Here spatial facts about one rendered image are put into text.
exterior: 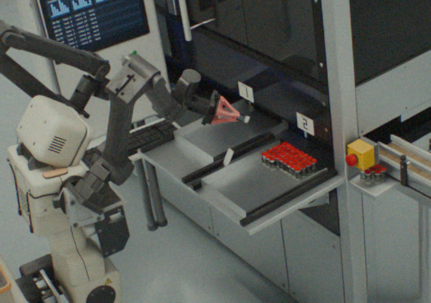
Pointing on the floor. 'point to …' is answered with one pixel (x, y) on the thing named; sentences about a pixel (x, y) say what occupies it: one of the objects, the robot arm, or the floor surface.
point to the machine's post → (344, 132)
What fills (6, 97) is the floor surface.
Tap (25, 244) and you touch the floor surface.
